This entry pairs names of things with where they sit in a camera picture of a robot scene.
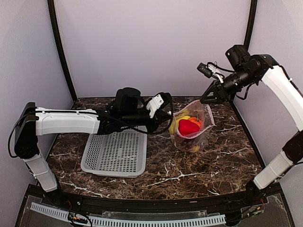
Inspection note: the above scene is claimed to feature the small orange pumpkin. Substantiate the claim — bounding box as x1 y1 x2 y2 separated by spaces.
188 116 203 128

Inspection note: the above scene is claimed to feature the left black frame post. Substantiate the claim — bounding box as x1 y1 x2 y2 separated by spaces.
47 0 78 103

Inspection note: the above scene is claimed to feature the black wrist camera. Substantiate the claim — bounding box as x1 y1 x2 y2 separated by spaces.
113 87 145 111
225 44 250 71

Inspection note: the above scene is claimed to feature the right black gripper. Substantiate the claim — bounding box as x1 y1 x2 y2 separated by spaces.
200 67 256 103

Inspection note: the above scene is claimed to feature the black frame post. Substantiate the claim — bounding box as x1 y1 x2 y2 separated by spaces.
47 0 78 103
243 0 258 50

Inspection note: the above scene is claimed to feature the yellow squash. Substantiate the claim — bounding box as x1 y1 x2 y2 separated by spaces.
169 113 190 135
192 145 201 153

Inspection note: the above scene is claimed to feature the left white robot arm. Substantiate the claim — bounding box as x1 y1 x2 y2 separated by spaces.
8 102 173 208

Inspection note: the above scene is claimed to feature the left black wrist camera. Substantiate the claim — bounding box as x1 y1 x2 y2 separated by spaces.
113 87 145 111

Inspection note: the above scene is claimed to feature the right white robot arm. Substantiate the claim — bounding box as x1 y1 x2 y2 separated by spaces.
197 54 303 205

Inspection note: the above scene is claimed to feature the right black frame post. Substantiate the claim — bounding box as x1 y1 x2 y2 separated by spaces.
243 0 258 50

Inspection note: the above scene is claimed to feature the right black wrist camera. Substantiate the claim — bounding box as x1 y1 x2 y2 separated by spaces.
225 44 250 71

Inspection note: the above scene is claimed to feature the clear zip top bag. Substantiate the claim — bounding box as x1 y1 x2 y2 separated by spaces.
169 100 215 153

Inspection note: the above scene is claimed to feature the white slotted cable duct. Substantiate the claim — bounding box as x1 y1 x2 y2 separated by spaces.
30 202 226 227

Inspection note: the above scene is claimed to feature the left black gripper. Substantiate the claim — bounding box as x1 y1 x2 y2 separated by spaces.
122 101 172 134

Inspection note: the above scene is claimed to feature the white perforated plastic basket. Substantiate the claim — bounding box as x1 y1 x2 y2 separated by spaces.
80 130 147 178

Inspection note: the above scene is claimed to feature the red bell pepper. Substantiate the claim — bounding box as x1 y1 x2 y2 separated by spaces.
178 120 200 136

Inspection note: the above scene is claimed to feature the black curved front rail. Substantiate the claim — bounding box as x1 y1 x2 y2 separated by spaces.
36 188 253 214

